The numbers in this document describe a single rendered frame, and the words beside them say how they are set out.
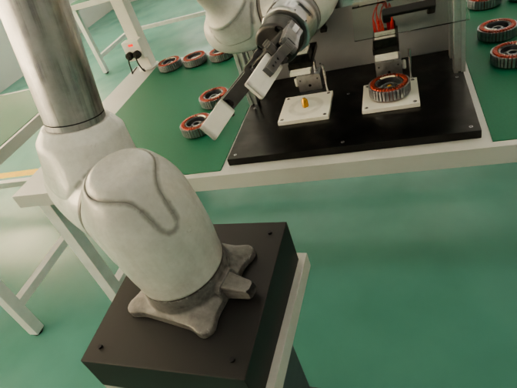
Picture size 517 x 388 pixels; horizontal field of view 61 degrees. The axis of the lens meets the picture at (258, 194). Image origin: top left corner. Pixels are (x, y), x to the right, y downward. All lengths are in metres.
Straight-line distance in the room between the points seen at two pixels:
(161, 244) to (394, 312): 1.21
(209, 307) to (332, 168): 0.55
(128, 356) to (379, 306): 1.14
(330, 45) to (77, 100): 0.96
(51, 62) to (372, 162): 0.74
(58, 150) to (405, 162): 0.76
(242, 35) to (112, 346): 0.61
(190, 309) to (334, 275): 1.17
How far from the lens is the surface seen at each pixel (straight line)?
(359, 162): 1.12
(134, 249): 0.64
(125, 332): 0.82
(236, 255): 0.78
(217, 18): 0.90
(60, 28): 0.75
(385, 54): 1.31
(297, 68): 1.34
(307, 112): 1.31
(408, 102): 1.26
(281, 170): 1.16
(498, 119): 1.22
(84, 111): 0.77
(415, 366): 1.60
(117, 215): 0.62
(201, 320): 0.73
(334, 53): 1.54
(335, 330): 1.69
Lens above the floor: 1.39
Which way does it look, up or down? 36 degrees down
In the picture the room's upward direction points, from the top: 20 degrees counter-clockwise
